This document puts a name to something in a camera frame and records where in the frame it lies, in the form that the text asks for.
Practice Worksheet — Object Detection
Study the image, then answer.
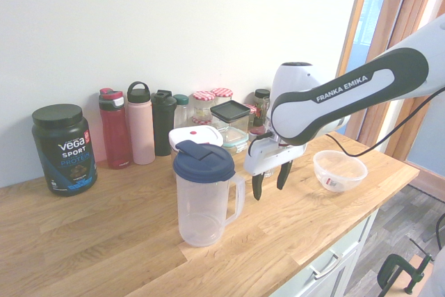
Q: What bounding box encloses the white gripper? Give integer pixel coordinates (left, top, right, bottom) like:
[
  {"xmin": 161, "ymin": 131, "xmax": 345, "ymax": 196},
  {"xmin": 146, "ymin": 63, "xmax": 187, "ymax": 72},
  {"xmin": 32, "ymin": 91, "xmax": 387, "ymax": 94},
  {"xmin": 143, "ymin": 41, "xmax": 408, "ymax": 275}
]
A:
[{"xmin": 243, "ymin": 132, "xmax": 309, "ymax": 201}]

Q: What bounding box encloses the clear pitcher with blue lid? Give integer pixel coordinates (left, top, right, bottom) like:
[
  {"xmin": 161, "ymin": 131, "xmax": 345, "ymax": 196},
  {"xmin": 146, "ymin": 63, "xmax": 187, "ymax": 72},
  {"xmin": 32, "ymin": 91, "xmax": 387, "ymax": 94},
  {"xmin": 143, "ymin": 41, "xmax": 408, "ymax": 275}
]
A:
[{"xmin": 172, "ymin": 139, "xmax": 246, "ymax": 248}]

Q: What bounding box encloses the red water bottle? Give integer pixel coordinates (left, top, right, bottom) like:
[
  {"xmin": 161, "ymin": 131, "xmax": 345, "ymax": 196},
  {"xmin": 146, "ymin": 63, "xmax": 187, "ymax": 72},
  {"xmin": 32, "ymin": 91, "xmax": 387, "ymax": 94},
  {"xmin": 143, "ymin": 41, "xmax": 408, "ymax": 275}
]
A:
[{"xmin": 98, "ymin": 88, "xmax": 133, "ymax": 170}]

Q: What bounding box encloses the glass container with teal lid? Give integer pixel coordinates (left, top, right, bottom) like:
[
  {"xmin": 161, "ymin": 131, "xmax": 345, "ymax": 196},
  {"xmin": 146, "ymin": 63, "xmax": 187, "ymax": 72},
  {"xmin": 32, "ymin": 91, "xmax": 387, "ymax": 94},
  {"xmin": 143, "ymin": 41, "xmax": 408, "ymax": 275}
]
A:
[{"xmin": 222, "ymin": 128, "xmax": 250, "ymax": 155}]

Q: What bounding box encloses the clear plastic bowl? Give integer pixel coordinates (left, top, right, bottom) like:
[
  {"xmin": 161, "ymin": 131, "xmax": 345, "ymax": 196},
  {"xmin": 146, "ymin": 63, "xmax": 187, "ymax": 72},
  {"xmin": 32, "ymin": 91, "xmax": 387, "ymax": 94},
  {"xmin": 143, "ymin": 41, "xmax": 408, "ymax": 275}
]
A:
[{"xmin": 312, "ymin": 150, "xmax": 369, "ymax": 193}]

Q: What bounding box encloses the small jar with checkered lid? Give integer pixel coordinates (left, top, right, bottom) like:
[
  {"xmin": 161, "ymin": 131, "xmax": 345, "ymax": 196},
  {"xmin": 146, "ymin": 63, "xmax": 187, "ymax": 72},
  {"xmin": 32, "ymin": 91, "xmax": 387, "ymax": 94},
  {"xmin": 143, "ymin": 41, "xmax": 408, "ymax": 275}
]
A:
[{"xmin": 243, "ymin": 104, "xmax": 258, "ymax": 129}]

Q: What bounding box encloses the jar with dark lid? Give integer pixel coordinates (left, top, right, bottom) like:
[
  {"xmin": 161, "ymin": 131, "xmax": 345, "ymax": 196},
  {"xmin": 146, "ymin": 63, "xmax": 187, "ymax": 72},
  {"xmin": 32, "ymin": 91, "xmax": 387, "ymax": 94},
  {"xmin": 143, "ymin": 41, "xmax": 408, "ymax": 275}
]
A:
[{"xmin": 252, "ymin": 88, "xmax": 271, "ymax": 127}]

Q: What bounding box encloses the square container with black lid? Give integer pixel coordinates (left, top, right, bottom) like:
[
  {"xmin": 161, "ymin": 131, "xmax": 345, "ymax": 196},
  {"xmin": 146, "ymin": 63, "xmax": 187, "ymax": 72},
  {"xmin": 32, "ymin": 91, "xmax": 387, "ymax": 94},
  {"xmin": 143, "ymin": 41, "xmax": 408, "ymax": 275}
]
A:
[{"xmin": 210, "ymin": 99, "xmax": 252, "ymax": 134}]

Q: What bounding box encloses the cereal container with white lid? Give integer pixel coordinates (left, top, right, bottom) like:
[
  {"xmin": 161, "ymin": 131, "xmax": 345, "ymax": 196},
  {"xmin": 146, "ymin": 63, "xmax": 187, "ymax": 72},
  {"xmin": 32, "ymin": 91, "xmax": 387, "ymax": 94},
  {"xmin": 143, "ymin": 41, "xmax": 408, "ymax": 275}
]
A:
[{"xmin": 168, "ymin": 125, "xmax": 225, "ymax": 172}]

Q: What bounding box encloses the jar with red checkered lid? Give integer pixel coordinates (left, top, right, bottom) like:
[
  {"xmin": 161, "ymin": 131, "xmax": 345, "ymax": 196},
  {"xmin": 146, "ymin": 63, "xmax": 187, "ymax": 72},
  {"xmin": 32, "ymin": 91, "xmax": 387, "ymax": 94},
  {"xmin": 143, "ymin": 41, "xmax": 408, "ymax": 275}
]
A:
[
  {"xmin": 211, "ymin": 87, "xmax": 233, "ymax": 106},
  {"xmin": 192, "ymin": 90, "xmax": 215, "ymax": 126}
]

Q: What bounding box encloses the pale green cabinet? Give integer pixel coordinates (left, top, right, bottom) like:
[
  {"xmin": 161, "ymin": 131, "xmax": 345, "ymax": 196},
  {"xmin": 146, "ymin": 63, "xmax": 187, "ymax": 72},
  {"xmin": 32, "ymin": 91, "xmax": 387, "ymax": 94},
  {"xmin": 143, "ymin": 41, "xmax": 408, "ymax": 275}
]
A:
[{"xmin": 270, "ymin": 206, "xmax": 380, "ymax": 297}]

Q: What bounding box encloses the clear bottle with green cap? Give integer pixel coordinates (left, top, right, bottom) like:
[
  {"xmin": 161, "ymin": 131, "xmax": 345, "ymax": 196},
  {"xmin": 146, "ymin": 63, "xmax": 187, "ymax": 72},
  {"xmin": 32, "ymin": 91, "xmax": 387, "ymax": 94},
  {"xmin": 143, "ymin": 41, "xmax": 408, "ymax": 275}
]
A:
[{"xmin": 172, "ymin": 94, "xmax": 191, "ymax": 129}]

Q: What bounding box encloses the black shaker bottle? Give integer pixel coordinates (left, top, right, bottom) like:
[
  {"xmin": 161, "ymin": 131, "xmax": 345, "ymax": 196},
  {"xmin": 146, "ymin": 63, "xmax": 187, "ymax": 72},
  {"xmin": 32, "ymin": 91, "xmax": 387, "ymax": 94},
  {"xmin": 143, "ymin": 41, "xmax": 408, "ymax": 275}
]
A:
[{"xmin": 151, "ymin": 90, "xmax": 177, "ymax": 157}]

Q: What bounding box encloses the pink bottle with black cap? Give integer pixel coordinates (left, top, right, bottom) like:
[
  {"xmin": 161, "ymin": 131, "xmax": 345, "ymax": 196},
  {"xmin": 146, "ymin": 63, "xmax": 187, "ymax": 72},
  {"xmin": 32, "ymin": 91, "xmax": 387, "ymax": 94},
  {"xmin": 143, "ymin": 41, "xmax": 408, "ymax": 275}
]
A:
[{"xmin": 126, "ymin": 81, "xmax": 156, "ymax": 166}]

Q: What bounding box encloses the green metal clamp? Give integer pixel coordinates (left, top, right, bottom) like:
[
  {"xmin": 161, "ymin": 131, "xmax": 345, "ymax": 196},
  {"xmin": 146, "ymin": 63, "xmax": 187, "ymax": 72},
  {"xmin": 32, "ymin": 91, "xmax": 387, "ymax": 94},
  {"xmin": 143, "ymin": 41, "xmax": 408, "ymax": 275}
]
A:
[{"xmin": 377, "ymin": 237, "xmax": 434, "ymax": 294}]

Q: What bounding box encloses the black Vega protein tub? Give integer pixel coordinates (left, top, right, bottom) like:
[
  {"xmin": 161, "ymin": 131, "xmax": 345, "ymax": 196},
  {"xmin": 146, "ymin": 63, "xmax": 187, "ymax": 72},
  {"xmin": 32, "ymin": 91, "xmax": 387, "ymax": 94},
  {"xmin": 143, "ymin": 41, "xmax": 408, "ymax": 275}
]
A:
[{"xmin": 31, "ymin": 104, "xmax": 99, "ymax": 198}]

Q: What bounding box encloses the black cable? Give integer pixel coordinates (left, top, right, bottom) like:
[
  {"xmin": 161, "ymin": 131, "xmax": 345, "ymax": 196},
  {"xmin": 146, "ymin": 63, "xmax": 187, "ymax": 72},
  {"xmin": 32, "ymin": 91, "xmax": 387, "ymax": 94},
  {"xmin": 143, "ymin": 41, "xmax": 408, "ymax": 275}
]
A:
[{"xmin": 248, "ymin": 88, "xmax": 445, "ymax": 159}]

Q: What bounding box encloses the silver drawer handle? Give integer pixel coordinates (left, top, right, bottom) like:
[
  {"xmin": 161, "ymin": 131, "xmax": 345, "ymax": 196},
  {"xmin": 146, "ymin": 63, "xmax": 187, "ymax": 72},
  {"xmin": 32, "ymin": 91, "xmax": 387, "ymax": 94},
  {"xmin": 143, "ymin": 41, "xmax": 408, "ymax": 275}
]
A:
[{"xmin": 309, "ymin": 257, "xmax": 340, "ymax": 280}]

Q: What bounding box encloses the wooden door frame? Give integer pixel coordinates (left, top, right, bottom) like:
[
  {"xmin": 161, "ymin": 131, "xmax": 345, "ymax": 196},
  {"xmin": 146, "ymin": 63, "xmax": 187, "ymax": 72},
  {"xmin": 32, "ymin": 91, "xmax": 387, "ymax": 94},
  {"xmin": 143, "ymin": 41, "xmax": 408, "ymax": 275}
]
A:
[{"xmin": 335, "ymin": 0, "xmax": 445, "ymax": 204}]

